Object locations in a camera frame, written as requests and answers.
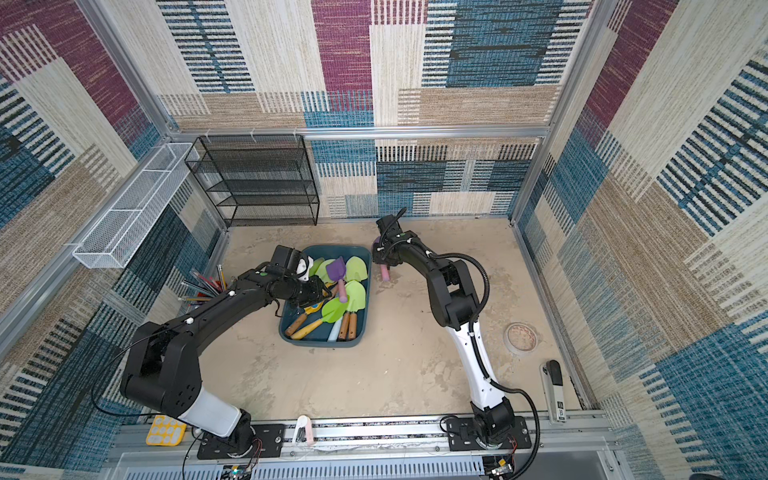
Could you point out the yellow shovel wooden handle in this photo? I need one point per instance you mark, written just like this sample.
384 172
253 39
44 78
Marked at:
297 323

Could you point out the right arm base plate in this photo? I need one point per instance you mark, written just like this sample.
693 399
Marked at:
462 435

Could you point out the white pink clip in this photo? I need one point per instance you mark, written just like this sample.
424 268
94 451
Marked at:
303 434

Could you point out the white black stapler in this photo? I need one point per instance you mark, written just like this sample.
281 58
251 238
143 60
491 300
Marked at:
553 385

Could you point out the red pencil holder cup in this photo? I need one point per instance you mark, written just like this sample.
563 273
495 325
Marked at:
200 289

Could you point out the purple shovel pink handle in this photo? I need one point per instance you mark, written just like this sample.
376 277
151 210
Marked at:
336 271
384 271

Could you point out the black wire shelf rack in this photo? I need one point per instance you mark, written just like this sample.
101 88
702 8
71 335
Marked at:
256 180

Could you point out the yellow calculator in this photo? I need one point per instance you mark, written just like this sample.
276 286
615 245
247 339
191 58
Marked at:
165 432

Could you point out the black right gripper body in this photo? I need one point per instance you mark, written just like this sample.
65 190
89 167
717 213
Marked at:
384 254

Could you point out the green shovel top right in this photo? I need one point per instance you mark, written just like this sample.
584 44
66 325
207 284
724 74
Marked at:
356 269

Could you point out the white mesh wall basket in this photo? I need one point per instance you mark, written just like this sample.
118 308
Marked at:
114 240

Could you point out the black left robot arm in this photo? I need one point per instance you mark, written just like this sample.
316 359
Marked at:
162 370

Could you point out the green shovel middle right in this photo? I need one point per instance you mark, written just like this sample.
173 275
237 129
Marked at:
356 301

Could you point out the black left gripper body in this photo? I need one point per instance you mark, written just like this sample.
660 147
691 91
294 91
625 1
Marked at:
306 294

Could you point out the round coaster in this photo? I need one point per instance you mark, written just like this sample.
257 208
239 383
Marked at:
520 339

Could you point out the green shovel yellow handle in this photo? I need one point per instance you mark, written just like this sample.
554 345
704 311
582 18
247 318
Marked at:
331 312

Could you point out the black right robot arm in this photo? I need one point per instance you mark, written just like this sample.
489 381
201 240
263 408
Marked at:
458 289

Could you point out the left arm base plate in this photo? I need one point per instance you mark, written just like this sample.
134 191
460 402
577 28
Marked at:
258 440

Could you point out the green shovel wooden handle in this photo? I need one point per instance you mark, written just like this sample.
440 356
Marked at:
319 272

